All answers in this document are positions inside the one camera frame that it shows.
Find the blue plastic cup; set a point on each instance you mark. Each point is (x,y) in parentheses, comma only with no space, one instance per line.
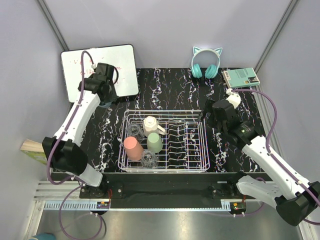
(105,105)

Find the green box with wood top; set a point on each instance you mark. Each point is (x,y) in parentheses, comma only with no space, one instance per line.
(34,150)

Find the teal cat-ear headphones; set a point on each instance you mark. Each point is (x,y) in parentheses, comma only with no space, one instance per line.
(205,61)

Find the teal paperback book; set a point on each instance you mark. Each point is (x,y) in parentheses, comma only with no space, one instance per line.
(240,78)

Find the white dry-erase board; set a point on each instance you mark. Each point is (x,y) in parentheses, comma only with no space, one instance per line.
(120,56)

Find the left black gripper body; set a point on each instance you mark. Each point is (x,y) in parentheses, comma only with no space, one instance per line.
(113,96)

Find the pink plastic cup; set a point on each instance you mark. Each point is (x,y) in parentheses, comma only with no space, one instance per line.
(133,148)

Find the white faceted mug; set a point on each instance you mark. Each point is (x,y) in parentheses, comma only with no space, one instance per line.
(151,125)

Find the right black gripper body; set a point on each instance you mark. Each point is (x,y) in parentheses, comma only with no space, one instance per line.
(223,127)

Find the green plastic cup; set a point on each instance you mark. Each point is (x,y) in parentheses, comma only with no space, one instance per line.
(154,143)

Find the blue round object at bottom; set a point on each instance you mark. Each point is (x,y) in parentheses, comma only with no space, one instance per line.
(43,236)

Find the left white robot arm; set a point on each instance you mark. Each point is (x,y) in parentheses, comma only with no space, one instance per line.
(63,150)

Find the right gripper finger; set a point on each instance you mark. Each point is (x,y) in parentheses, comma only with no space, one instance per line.
(202,116)
(208,107)

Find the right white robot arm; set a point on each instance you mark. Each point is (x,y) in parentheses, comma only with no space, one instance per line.
(293,196)

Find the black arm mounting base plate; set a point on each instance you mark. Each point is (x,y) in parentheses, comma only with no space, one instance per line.
(167,192)

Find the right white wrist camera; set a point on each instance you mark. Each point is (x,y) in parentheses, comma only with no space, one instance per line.
(233,98)

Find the clear glass near rack front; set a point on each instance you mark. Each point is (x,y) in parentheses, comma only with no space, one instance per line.
(149,160)

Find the white wire dish rack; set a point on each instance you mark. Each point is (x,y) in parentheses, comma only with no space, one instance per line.
(185,148)

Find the clear glass at rack back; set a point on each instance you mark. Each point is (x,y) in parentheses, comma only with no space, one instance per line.
(134,130)

